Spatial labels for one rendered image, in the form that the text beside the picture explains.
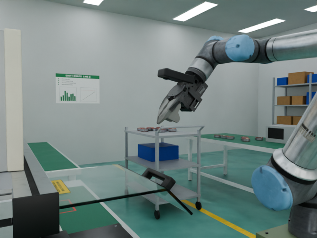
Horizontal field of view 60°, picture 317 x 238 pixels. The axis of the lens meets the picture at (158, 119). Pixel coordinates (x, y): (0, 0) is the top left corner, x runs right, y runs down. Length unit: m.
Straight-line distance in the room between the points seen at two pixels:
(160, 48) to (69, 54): 2.18
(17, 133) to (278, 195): 0.58
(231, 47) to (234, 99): 7.37
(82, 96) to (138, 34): 1.96
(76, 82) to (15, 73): 5.58
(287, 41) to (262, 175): 0.39
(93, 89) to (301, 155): 5.59
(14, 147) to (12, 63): 0.12
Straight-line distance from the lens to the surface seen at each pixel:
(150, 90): 6.61
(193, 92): 0.87
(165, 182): 0.58
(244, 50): 0.86
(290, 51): 0.89
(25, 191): 0.35
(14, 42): 0.46
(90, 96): 6.07
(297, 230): 0.92
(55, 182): 0.57
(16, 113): 0.45
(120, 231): 1.06
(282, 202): 0.75
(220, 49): 0.89
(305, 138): 0.70
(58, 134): 5.95
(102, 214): 1.27
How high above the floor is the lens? 1.21
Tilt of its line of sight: 2 degrees down
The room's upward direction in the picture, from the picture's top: straight up
